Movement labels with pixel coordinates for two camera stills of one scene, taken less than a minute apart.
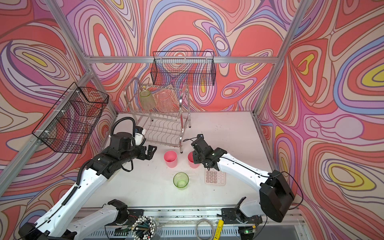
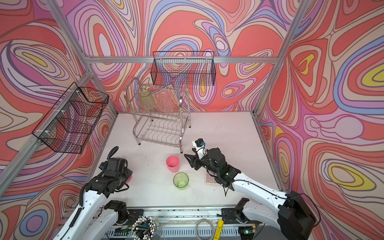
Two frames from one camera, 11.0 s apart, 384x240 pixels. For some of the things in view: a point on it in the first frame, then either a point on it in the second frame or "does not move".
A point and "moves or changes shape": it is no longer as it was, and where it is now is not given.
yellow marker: (218, 231) does not move
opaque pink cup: (190, 158) moves or changes shape
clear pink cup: (165, 101) does not move
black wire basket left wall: (71, 123) does not move
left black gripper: (150, 154) → (127, 172)
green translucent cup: (147, 101) does not move
